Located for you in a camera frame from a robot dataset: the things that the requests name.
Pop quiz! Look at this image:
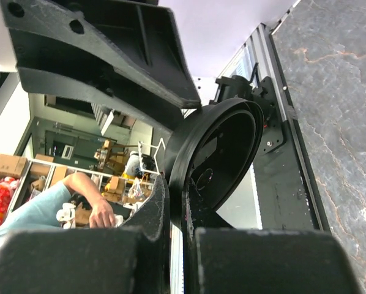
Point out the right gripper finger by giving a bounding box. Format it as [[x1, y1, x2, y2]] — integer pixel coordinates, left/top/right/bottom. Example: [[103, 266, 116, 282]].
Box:
[[0, 177, 360, 293], [0, 1, 201, 132]]

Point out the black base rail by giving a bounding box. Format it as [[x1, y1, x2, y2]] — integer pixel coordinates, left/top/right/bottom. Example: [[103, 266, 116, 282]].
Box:
[[213, 75, 327, 230]]

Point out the person in blue shirt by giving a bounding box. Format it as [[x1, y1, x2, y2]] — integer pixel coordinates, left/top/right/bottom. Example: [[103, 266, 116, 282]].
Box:
[[0, 172, 116, 247]]

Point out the black cup lid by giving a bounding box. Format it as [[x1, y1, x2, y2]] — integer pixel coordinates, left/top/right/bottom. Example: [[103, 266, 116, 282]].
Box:
[[164, 98, 264, 227]]

